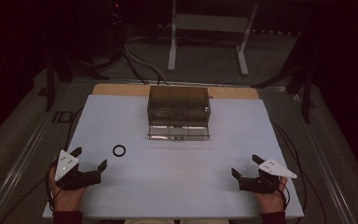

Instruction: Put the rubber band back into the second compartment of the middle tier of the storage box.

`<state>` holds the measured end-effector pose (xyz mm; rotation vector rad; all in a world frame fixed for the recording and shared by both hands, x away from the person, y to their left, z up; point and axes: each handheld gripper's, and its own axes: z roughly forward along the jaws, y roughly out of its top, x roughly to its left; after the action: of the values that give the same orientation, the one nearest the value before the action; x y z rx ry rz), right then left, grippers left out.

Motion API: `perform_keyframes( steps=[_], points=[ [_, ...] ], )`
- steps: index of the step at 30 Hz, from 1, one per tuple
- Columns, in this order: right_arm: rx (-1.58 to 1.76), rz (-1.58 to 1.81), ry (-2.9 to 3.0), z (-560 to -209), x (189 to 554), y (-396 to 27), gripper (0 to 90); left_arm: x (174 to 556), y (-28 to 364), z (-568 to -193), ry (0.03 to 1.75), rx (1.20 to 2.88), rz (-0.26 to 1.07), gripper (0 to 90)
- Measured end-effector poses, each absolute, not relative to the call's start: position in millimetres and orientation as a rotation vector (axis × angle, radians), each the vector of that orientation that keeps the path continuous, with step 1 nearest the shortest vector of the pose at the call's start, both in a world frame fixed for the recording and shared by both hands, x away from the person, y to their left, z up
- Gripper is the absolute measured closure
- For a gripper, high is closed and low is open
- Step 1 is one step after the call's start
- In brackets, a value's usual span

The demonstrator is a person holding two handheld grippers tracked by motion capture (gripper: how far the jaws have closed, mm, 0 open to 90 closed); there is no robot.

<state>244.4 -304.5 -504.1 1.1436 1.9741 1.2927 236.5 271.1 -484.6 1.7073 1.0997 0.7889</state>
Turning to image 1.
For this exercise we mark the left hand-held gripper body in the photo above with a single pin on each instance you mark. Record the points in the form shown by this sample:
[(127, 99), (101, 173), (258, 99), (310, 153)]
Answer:
[(66, 165)]

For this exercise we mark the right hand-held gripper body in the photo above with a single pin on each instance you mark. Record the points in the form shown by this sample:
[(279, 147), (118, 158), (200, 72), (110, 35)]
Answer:
[(276, 169)]

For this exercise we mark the person's right hand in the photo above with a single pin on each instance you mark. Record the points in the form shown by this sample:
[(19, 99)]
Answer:
[(272, 202)]

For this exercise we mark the person's left hand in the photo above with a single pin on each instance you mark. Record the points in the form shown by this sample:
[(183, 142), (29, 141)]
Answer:
[(66, 199)]

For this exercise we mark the white table cover sheet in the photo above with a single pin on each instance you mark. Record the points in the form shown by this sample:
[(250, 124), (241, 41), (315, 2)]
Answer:
[(174, 180)]

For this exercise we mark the black tripod stand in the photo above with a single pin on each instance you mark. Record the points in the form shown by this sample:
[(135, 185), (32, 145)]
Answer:
[(306, 99), (50, 87)]

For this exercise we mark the clear plastic drawer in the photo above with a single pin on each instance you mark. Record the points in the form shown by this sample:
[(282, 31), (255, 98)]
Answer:
[(177, 132)]

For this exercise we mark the clear plastic drawer cabinet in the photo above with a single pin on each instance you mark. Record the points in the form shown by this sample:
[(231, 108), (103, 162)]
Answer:
[(178, 102)]

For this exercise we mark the black device with red light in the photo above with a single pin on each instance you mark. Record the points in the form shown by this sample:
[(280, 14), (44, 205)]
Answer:
[(116, 31)]

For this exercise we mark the white metal stand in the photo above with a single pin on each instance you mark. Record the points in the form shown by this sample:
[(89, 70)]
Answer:
[(172, 46)]

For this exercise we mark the aluminium frame rail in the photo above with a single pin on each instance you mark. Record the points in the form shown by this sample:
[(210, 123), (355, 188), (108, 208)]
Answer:
[(326, 168), (18, 161)]

